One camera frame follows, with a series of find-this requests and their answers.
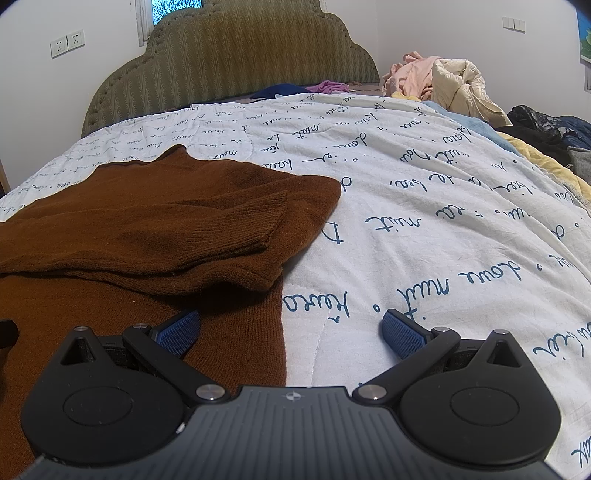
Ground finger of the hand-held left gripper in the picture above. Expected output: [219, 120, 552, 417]
[0, 318, 20, 350]

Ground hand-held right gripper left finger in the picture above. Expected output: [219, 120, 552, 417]
[56, 310, 230, 403]

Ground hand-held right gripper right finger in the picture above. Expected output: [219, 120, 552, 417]
[353, 309, 533, 403]

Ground brown knit sweater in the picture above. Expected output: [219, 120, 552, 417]
[0, 144, 343, 480]

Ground white script-printed quilt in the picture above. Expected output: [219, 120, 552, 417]
[0, 91, 591, 480]

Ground light blue blanket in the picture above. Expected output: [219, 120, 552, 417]
[422, 100, 523, 156]

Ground grey cloth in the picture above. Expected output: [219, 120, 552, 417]
[565, 147, 591, 209]

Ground cream padded jacket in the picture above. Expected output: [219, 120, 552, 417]
[422, 58, 513, 128]

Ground dark patterned clothing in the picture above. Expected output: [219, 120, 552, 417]
[499, 105, 591, 163]

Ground pink garment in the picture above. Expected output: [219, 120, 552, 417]
[382, 52, 440, 100]

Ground navy blue cloth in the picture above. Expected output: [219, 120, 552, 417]
[249, 83, 315, 100]

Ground olive padded headboard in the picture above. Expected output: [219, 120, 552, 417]
[81, 0, 380, 138]

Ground window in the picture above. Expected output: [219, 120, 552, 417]
[137, 0, 206, 48]

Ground green wall picture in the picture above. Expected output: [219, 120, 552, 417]
[575, 8, 591, 94]

